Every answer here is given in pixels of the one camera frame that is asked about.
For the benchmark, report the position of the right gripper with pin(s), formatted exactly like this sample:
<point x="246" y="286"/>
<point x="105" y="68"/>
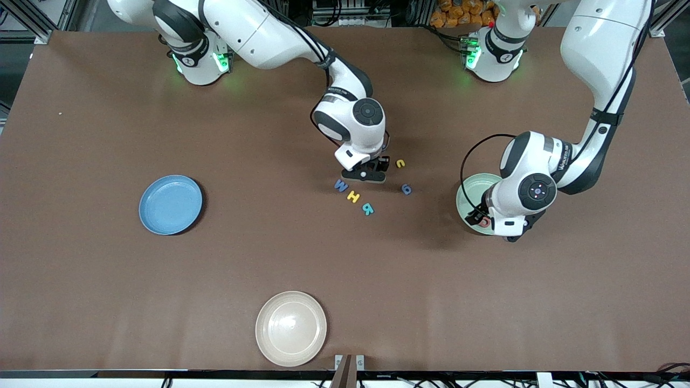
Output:
<point x="381" y="163"/>

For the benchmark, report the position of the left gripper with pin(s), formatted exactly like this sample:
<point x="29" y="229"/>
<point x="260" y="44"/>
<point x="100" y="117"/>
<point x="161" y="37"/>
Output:
<point x="476" y="216"/>

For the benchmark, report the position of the yellow uppercase letter H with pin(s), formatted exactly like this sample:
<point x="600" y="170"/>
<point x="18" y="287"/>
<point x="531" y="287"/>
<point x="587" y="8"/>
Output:
<point x="353" y="196"/>

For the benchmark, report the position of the teal uppercase letter R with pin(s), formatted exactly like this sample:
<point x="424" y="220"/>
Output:
<point x="368" y="210"/>

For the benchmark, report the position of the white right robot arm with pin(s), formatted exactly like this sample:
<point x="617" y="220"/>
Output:
<point x="242" y="27"/>

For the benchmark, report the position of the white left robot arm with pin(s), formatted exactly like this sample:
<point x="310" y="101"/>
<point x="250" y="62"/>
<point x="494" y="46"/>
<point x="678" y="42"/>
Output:
<point x="604" y="48"/>

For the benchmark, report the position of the green plate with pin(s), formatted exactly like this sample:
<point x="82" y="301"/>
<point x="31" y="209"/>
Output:
<point x="474" y="188"/>

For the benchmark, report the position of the blue uppercase letter M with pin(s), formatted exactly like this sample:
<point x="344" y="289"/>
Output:
<point x="340" y="186"/>

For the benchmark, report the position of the grey metal equipment rack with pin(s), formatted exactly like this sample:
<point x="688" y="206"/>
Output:
<point x="350" y="13"/>

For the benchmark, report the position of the orange snack bag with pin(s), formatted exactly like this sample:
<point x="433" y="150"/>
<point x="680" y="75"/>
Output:
<point x="450" y="16"/>

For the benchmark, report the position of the beige plate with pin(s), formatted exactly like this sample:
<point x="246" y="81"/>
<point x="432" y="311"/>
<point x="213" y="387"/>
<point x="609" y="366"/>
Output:
<point x="291" y="328"/>

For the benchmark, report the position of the blue plate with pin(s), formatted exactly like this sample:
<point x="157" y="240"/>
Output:
<point x="170" y="205"/>

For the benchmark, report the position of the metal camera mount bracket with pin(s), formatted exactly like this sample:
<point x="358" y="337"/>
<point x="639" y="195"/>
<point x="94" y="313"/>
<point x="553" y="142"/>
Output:
<point x="349" y="372"/>

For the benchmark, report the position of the aluminium frame post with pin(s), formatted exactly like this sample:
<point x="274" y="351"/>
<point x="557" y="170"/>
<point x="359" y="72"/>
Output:
<point x="660" y="29"/>
<point x="46" y="35"/>

